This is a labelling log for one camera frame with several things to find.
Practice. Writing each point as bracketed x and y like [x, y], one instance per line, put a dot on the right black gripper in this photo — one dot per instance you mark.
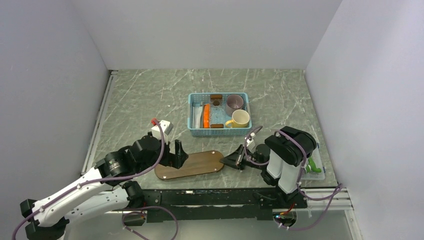
[234, 159]

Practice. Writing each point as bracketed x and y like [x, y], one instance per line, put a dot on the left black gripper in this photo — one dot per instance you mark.
[175, 160]

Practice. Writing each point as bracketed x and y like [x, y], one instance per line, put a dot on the brown oval wooden tray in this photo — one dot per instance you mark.
[199, 163]

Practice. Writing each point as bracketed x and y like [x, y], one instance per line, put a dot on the yellow ceramic mug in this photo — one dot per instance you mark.
[239, 119]

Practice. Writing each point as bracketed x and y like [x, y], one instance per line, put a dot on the clear holder with brown ends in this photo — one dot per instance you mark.
[216, 111]

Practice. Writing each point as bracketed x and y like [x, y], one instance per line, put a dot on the light blue plastic basket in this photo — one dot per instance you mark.
[205, 98]

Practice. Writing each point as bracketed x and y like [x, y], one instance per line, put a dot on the mauve ceramic cup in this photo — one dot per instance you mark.
[232, 103]

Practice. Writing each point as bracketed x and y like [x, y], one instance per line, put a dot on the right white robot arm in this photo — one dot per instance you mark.
[281, 159]

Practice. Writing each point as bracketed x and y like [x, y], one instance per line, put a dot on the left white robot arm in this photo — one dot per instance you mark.
[107, 186]

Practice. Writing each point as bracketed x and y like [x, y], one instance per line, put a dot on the orange toothpaste tube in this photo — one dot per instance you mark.
[206, 116]

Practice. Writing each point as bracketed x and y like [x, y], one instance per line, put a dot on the clear plastic container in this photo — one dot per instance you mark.
[317, 158]

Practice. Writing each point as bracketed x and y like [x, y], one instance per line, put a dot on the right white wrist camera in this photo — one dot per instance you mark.
[250, 143]

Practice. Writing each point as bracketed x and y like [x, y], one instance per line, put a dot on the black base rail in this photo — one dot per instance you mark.
[218, 204]

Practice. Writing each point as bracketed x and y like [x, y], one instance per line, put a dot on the aluminium frame rail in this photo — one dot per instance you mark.
[101, 115]

